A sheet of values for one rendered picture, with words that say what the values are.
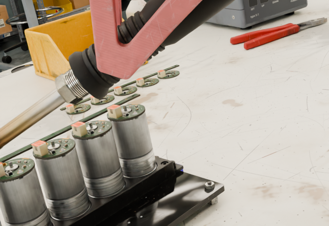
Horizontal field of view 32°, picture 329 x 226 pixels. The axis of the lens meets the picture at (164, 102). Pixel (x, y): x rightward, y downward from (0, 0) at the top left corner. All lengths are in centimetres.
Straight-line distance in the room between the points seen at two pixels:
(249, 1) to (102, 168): 44
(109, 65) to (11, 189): 10
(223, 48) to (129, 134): 35
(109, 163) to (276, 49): 35
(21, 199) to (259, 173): 16
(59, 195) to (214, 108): 22
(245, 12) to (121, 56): 51
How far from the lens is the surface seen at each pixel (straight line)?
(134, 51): 24
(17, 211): 32
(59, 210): 34
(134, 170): 37
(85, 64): 25
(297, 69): 58
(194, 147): 44
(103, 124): 35
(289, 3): 79
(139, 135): 36
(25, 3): 292
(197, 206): 35
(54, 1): 518
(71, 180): 33
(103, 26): 24
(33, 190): 32
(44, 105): 27
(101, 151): 34
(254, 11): 75
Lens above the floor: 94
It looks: 20 degrees down
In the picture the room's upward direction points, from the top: 11 degrees counter-clockwise
